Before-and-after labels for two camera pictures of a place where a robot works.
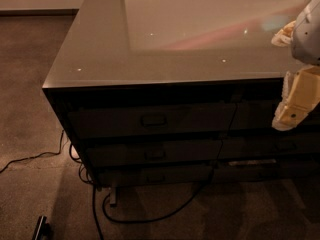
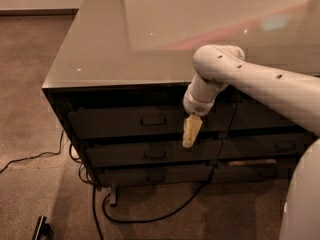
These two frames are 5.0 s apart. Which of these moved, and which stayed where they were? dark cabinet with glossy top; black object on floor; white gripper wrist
Moved: white gripper wrist
Stayed: dark cabinet with glossy top; black object on floor
